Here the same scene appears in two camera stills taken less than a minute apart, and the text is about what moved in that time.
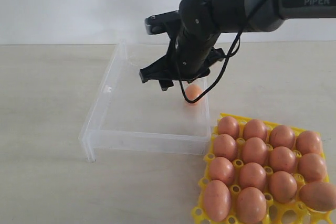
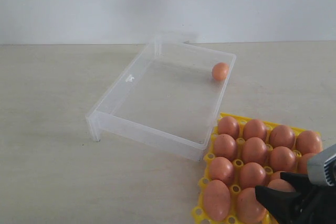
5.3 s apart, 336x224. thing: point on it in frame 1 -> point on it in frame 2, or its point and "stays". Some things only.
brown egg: x=254 y=128 stays
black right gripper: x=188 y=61 -> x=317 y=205
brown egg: x=308 y=141 stays
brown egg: x=282 y=136 stays
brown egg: x=192 y=92 -> x=220 y=71
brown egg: x=217 y=200 stays
